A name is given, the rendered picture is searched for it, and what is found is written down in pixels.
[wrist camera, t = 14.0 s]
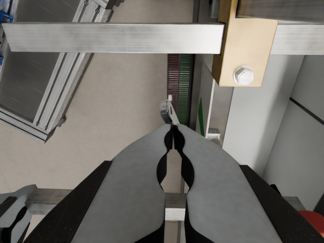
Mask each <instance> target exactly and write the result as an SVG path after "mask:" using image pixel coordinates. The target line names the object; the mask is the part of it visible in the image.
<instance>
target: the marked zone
mask: <svg viewBox="0 0 324 243"><path fill-rule="evenodd" d="M198 116H199V123H200V130H201V135H202V136H204V129H203V110H202V97H201V99H200V103H199V109H198Z"/></svg>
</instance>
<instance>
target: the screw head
mask: <svg viewBox="0 0 324 243"><path fill-rule="evenodd" d="M233 79H234V80H235V82H236V83H238V84H243V85H248V84H249V83H250V82H251V81H253V80H254V75H253V71H252V69H251V68H250V67H249V66H245V65H244V66H240V67H238V68H237V69H236V70H235V71H234V73H233Z"/></svg>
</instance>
